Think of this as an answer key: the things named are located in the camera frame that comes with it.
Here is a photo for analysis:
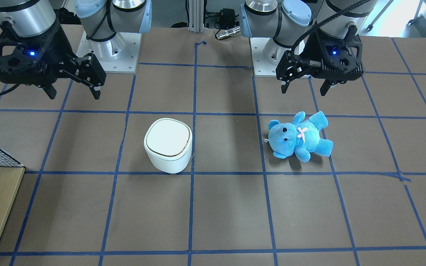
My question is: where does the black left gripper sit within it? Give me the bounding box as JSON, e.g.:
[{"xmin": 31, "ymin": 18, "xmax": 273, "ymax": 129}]
[{"xmin": 276, "ymin": 28, "xmax": 364, "ymax": 96}]

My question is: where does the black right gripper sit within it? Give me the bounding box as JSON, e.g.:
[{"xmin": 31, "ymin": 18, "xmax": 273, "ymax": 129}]
[{"xmin": 0, "ymin": 20, "xmax": 107, "ymax": 100}]

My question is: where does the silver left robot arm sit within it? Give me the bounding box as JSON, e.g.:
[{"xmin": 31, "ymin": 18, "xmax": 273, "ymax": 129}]
[{"xmin": 239, "ymin": 0, "xmax": 376, "ymax": 96}]

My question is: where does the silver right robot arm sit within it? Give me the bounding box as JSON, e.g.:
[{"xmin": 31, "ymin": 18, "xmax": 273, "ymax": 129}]
[{"xmin": 0, "ymin": 0, "xmax": 152, "ymax": 99}]

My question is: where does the blue teddy bear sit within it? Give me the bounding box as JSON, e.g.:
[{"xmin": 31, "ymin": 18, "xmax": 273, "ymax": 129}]
[{"xmin": 264, "ymin": 111, "xmax": 334, "ymax": 162}]

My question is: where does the silver metal connector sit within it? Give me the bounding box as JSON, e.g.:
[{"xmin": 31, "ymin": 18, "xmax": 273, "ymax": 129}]
[{"xmin": 214, "ymin": 26, "xmax": 241, "ymax": 41}]

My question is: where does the black power adapter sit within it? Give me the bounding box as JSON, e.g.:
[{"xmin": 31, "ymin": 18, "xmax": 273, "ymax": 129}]
[{"xmin": 218, "ymin": 8, "xmax": 236, "ymax": 29}]

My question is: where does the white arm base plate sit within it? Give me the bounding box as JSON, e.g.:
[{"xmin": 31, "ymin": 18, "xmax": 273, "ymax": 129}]
[
  {"xmin": 250, "ymin": 37, "xmax": 288, "ymax": 78},
  {"xmin": 75, "ymin": 32, "xmax": 143, "ymax": 74}
]

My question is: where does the black corrugated cable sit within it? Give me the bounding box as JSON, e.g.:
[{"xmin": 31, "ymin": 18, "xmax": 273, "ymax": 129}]
[{"xmin": 291, "ymin": 0, "xmax": 372, "ymax": 66}]

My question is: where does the aluminium frame post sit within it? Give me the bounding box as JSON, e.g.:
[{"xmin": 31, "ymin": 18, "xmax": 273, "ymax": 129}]
[{"xmin": 187, "ymin": 0, "xmax": 205, "ymax": 34}]

